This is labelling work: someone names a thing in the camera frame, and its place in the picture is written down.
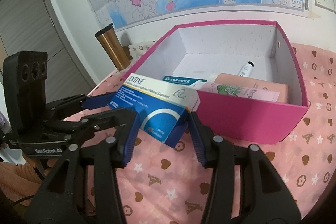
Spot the pink cardboard box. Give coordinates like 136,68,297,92
128,19,309,144

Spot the blue white medicine box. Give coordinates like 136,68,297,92
108,73,201,148

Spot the pink patterned tablecloth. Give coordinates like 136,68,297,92
64,41,336,224

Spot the white bottle black cap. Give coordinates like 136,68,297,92
237,61,254,77

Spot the teal white medicine box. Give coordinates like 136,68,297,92
162,76,207,87

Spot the pink aloe cream tube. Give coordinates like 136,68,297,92
199,83,280,102

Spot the gold travel mug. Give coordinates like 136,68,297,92
95,23,130,71

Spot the cream patterned cloth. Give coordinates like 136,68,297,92
127,40,155,61

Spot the large pink cream tube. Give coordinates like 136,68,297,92
208,73,289,103

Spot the grey door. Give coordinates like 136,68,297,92
1,0,96,102

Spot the orange sleeve forearm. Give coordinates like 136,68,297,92
0,158,42,201

